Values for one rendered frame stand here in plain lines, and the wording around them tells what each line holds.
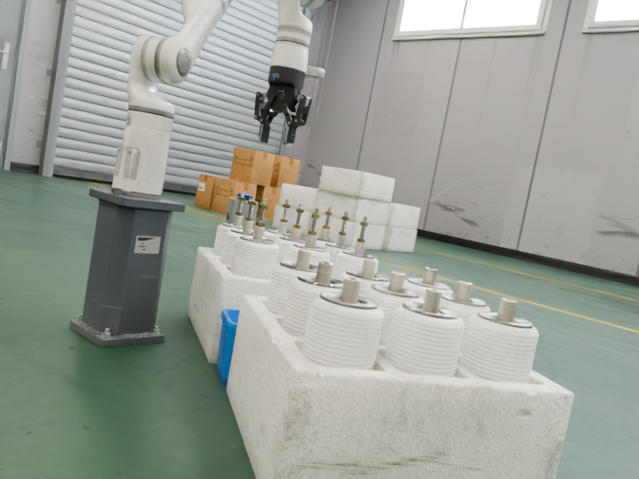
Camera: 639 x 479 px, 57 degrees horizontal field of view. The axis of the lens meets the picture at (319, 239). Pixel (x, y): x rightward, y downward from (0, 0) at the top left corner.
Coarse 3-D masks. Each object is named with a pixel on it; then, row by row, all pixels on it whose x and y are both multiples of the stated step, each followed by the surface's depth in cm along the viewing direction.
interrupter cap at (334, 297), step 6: (324, 294) 76; (330, 294) 76; (336, 294) 77; (330, 300) 73; (336, 300) 72; (360, 300) 76; (366, 300) 76; (372, 300) 77; (348, 306) 72; (354, 306) 72; (360, 306) 72; (366, 306) 72; (372, 306) 73
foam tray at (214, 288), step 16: (208, 256) 139; (208, 272) 132; (224, 272) 121; (192, 288) 151; (208, 288) 129; (224, 288) 117; (240, 288) 118; (256, 288) 119; (192, 304) 148; (208, 304) 127; (224, 304) 117; (240, 304) 118; (192, 320) 144; (208, 320) 124; (208, 336) 122; (208, 352) 120
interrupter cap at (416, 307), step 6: (402, 306) 79; (408, 306) 77; (414, 306) 79; (420, 306) 81; (414, 312) 76; (420, 312) 76; (426, 312) 76; (438, 312) 80; (444, 312) 79; (450, 312) 80; (444, 318) 75; (450, 318) 76; (456, 318) 77
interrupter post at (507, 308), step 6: (504, 300) 82; (510, 300) 81; (504, 306) 81; (510, 306) 81; (498, 312) 82; (504, 312) 81; (510, 312) 81; (498, 318) 82; (504, 318) 81; (510, 318) 81
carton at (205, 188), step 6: (204, 180) 543; (210, 180) 537; (198, 186) 550; (204, 186) 543; (210, 186) 537; (198, 192) 550; (204, 192) 542; (210, 192) 536; (198, 198) 549; (204, 198) 542; (210, 198) 536; (198, 204) 548; (204, 204) 541; (210, 204) 537
